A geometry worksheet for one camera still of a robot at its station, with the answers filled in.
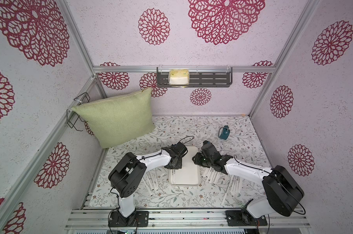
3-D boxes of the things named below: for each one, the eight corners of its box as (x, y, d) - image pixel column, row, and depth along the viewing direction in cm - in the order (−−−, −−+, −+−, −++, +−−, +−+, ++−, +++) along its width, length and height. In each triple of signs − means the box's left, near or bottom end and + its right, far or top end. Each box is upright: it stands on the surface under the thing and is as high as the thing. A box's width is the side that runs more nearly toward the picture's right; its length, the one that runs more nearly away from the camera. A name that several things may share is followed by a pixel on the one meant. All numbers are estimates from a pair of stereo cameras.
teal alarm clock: (219, 140, 108) (222, 133, 101) (217, 132, 113) (220, 125, 106) (227, 140, 108) (231, 133, 101) (225, 132, 113) (228, 125, 106)
